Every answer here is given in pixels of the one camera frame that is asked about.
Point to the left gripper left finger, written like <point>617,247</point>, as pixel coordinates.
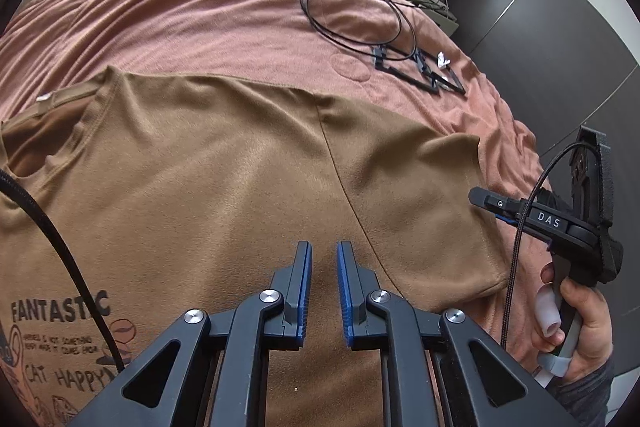
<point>211,369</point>

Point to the black frame parts on bed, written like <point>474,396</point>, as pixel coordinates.
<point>433,73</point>

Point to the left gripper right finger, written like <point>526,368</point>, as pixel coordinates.
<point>437,369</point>

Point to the pink terry bed blanket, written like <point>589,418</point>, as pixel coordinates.
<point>319,46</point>

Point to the brown printed t-shirt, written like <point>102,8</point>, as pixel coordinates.
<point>189,192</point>

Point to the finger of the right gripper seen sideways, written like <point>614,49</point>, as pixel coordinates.
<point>503,208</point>

